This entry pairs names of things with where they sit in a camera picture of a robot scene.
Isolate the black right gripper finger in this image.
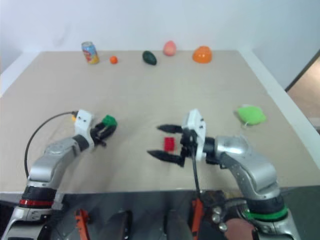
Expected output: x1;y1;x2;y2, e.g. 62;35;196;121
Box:
146;149;187;168
156;123;184;134

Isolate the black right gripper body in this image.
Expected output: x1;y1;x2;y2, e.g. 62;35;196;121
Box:
179;129;199;159

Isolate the green cube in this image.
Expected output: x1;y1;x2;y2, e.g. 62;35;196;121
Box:
101;114;118;128

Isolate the dark green avocado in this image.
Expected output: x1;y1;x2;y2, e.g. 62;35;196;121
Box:
142;50;158;66

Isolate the light green plush toy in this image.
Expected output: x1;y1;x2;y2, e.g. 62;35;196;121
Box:
234;104;267;127

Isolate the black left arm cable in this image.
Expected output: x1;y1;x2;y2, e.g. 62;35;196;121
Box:
23;111;77;179

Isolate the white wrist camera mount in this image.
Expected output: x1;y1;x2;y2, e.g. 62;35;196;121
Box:
74;109;96;152
181;108;209;161

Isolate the pink peach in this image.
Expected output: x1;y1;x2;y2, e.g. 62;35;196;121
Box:
163;40;177;57

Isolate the black block with silver knobs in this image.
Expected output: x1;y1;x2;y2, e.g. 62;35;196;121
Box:
202;190;247;233

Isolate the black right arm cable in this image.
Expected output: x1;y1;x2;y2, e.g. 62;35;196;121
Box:
189;146;203;199

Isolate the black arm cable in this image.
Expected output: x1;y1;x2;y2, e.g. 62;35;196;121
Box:
189;146;203;199
23;111;77;179

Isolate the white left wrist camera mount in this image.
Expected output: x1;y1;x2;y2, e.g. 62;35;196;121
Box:
74;109;96;152

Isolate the colourful soda can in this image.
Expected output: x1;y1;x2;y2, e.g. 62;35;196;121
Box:
81;41;100;65

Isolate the orange black robot part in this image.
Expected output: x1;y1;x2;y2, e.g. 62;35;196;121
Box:
191;197;205;240
74;208;91;240

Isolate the orange half sphere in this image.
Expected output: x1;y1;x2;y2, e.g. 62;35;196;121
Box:
192;45;214;65

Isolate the red cube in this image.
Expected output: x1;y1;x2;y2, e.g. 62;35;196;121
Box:
163;136;178;152

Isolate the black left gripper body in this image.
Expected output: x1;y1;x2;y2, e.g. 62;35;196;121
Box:
90;126;108;148

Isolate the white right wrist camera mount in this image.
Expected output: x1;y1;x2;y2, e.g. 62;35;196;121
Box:
181;108;209;161

